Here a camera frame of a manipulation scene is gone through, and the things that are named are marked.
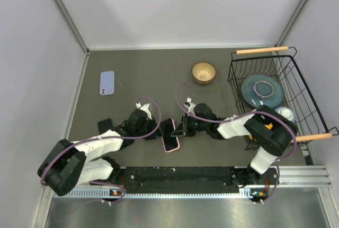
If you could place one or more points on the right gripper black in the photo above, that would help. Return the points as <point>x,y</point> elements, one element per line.
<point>181,129</point>

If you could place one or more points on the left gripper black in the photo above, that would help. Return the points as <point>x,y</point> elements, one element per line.
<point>153,124</point>

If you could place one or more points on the pink phone case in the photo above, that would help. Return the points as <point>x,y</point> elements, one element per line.
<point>169,147</point>

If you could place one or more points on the lavender phone case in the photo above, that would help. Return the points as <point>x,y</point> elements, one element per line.
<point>107,83</point>

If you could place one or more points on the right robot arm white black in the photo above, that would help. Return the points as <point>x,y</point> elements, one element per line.
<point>272,129</point>

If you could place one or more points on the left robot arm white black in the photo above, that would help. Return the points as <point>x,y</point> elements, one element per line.
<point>70,164</point>

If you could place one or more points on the tan ceramic bowl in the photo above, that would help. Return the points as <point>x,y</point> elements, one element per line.
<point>203,72</point>

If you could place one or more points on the yellow bowl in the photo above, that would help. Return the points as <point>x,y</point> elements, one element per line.
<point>269,126</point>

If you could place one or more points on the blue ceramic plate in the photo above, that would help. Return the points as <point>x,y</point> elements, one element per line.
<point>260,90</point>

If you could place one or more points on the blue white patterned bowl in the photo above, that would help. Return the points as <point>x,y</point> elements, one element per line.
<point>286,113</point>

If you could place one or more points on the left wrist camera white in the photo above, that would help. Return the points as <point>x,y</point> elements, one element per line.
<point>145,108</point>

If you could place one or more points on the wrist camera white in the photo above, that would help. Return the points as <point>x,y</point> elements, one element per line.
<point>145,108</point>
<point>189,105</point>

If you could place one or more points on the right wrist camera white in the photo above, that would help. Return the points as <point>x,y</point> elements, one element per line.
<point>189,105</point>

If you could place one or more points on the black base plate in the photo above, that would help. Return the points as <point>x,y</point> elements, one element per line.
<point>181,180</point>

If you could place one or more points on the black wire basket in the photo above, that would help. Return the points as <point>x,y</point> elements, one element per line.
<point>279,63</point>

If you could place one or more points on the aluminium rail frame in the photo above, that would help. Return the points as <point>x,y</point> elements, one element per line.
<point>300,196</point>

